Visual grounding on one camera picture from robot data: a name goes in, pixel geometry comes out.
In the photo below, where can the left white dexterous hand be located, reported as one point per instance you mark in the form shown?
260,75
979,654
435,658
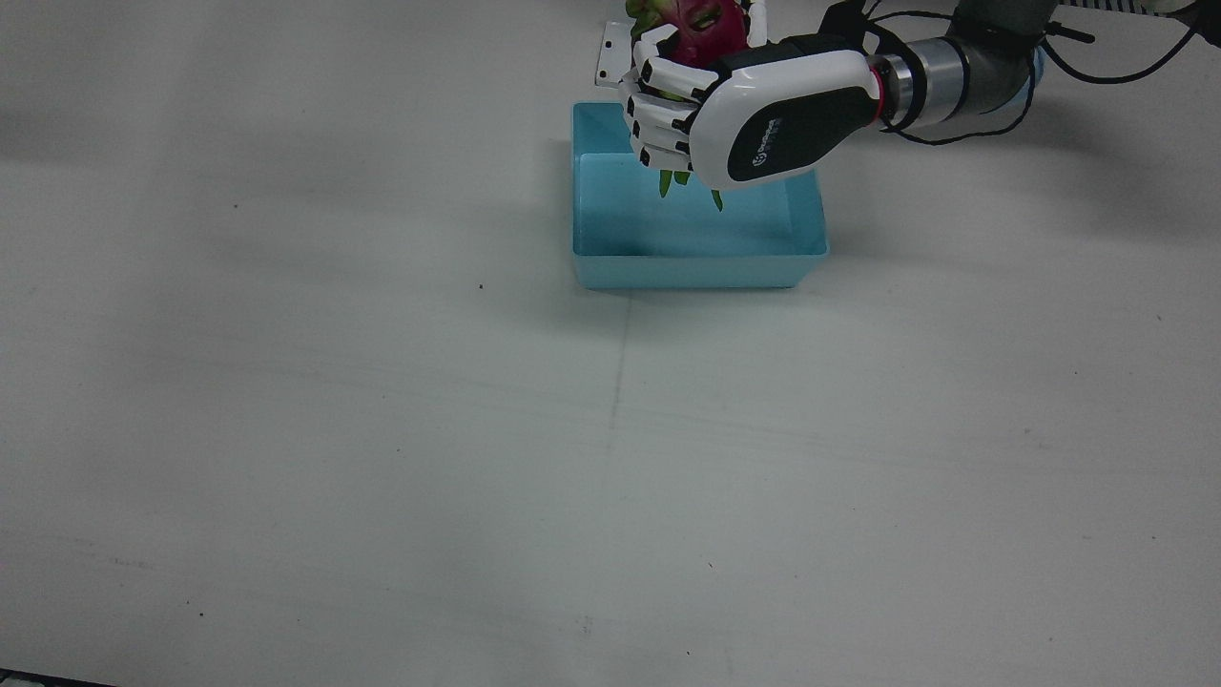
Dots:
792,105

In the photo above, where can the pink dragon fruit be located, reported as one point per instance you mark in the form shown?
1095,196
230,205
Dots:
706,33

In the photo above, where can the light blue plastic bin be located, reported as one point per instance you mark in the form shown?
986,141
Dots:
687,239

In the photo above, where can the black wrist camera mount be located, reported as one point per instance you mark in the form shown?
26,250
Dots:
844,24

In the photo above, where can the white pedestal mount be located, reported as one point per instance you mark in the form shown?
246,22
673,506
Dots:
610,57

